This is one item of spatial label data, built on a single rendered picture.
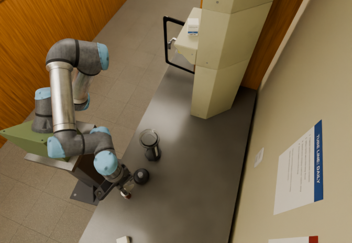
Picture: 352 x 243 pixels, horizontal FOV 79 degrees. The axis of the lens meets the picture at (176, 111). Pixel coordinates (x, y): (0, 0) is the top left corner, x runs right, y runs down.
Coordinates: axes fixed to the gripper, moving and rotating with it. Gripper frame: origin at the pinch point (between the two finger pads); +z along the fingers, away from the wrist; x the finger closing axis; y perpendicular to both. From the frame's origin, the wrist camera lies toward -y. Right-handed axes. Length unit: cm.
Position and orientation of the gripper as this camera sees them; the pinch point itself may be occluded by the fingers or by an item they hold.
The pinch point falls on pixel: (121, 188)
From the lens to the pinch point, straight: 112.2
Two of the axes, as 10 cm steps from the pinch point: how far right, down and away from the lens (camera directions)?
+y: 7.2, -5.9, 3.7
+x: -7.0, -6.1, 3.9
